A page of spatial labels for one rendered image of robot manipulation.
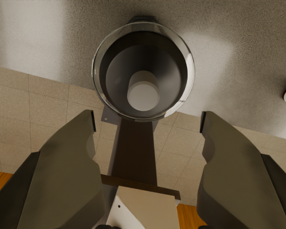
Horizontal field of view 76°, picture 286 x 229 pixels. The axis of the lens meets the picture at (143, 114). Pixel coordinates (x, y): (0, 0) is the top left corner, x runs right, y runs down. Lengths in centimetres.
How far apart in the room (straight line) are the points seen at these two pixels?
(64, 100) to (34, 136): 51
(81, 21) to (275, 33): 40
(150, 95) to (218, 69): 32
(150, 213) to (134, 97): 52
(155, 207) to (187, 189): 166
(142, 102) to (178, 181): 204
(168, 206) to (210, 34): 52
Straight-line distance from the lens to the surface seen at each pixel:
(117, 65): 18
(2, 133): 212
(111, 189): 69
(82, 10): 43
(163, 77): 18
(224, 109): 51
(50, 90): 164
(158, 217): 65
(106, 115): 159
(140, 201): 66
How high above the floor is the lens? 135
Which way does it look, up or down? 59 degrees down
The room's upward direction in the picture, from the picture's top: 180 degrees clockwise
